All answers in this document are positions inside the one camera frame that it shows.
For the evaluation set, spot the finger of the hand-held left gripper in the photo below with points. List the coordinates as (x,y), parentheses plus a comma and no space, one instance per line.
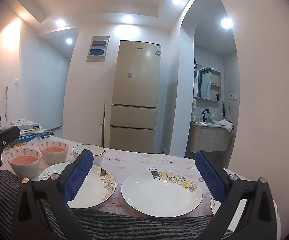
(5,133)

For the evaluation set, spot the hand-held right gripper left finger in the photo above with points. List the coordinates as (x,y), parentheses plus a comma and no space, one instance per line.
(78,177)

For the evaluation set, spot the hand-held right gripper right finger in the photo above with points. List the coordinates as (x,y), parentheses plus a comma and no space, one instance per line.
(210,177)

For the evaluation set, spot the white plate with black lettering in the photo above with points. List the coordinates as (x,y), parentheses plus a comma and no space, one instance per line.
(94,187)

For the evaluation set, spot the white cat print plate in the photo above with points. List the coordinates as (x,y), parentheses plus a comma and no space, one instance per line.
(214,206)
(159,195)

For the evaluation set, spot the blue book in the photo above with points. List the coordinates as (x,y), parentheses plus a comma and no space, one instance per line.
(32,136)

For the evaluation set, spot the white bowl with dark rim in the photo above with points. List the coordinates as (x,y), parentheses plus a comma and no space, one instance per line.
(97,151)

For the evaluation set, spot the pink carrot print bowl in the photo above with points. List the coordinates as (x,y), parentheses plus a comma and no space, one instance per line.
(54,153)
(23,163)

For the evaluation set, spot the beige vanity cabinet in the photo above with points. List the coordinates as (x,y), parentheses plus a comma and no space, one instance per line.
(207,137)

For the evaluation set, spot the white towel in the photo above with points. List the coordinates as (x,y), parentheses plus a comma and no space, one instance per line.
(225,124)

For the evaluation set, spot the black faucet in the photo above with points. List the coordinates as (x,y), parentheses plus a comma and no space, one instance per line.
(204,115)

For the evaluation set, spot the pink cartoon print tablecloth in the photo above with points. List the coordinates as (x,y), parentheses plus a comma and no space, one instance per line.
(139,162)

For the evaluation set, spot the black hanging tool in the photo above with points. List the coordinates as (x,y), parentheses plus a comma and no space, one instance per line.
(223,110)

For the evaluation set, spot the pale yellow figure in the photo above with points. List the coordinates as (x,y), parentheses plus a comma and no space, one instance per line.
(194,105)

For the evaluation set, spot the grey striped cloth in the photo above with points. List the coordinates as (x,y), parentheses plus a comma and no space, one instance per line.
(134,226)

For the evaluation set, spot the bathroom mirror cabinet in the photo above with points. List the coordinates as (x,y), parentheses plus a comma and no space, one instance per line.
(204,82)

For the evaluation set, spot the ceiling spotlight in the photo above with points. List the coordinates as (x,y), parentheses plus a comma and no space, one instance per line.
(127,18)
(177,0)
(227,23)
(60,23)
(69,40)

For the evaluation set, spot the beige refrigerator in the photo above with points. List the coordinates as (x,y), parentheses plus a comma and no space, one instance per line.
(134,80)

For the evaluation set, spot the white wall outlet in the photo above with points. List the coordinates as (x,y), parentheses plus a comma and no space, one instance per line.
(233,97)

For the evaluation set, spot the grey wall panel blue screens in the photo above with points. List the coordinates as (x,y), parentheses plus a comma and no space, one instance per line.
(97,48)

